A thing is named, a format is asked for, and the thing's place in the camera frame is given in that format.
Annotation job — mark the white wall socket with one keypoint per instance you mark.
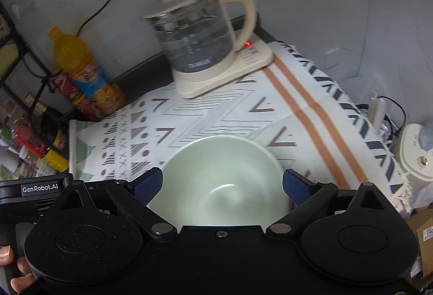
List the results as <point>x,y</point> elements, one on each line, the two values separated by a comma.
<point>332,54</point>

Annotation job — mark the black metal shelf rack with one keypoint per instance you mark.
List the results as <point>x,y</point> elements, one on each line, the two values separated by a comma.
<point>20,41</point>

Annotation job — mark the cream appliance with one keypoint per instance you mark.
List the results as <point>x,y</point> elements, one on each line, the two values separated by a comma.
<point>409,153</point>

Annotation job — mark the patterned tablecloth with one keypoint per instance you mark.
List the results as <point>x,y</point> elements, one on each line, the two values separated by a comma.
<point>220,112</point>

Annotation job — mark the cream kettle base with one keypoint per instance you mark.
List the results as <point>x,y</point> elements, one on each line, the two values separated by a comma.
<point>209,82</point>

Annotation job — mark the white power strip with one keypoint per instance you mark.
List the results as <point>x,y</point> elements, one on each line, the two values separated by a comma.
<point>378,109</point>

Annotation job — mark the person's left hand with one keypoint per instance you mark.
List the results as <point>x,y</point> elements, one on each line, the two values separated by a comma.
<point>23,283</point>

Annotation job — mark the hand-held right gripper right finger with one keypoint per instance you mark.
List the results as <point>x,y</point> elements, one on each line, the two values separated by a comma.
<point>297,187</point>

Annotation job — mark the pale green bowl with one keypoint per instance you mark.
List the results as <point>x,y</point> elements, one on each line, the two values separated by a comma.
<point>220,163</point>

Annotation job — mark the dark sauce bottle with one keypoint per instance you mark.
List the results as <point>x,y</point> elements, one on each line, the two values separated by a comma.
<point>50,127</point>

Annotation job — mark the red snack packet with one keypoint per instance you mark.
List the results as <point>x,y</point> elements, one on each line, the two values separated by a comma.
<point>67,88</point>

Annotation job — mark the row of seasoning jars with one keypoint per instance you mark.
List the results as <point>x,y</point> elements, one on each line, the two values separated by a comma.
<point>20,159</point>

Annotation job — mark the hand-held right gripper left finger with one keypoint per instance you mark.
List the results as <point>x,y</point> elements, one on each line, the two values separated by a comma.
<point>149,185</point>

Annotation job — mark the cardboard box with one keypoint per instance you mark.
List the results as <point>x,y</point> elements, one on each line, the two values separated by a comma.
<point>423,234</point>

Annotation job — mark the orange juice bottle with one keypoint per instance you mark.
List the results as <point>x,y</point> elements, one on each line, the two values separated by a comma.
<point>84,75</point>

